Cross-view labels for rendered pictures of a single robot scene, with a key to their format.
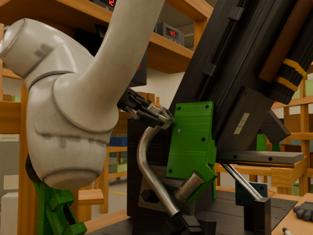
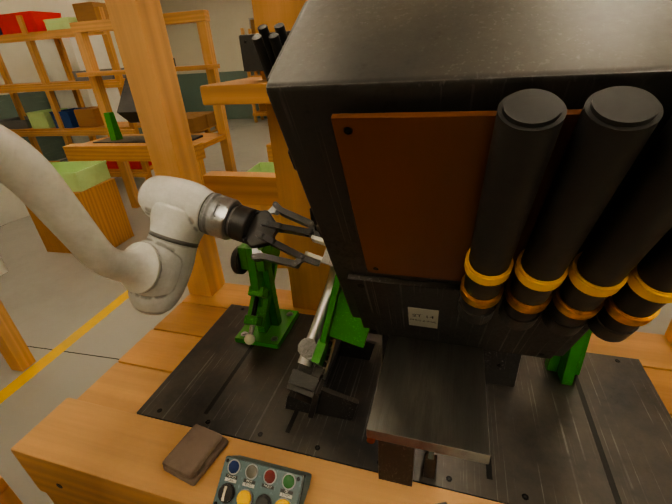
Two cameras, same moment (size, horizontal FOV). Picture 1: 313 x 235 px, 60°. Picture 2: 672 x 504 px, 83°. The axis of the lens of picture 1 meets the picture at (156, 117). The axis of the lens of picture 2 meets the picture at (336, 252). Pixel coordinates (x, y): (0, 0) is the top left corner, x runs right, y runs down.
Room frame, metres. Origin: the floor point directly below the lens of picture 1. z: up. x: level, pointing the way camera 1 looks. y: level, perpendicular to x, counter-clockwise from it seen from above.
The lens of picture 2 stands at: (0.54, -0.65, 1.59)
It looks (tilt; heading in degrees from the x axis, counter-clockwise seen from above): 28 degrees down; 71
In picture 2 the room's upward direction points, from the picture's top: 4 degrees counter-clockwise
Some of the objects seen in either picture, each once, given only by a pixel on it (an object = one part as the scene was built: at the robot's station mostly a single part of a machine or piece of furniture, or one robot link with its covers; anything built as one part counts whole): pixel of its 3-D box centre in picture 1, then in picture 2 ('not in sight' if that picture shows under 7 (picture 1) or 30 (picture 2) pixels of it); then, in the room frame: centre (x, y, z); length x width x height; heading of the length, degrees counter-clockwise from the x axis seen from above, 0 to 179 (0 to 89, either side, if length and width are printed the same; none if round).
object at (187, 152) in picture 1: (195, 139); (353, 301); (0.75, -0.11, 1.17); 0.13 x 0.12 x 0.20; 143
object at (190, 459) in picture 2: not in sight; (195, 451); (0.41, -0.11, 0.91); 0.10 x 0.08 x 0.03; 43
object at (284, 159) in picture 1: (229, 156); (433, 349); (0.85, -0.23, 1.11); 0.39 x 0.16 x 0.03; 53
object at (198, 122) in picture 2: not in sight; (192, 124); (0.58, 9.38, 0.22); 1.20 x 0.81 x 0.44; 59
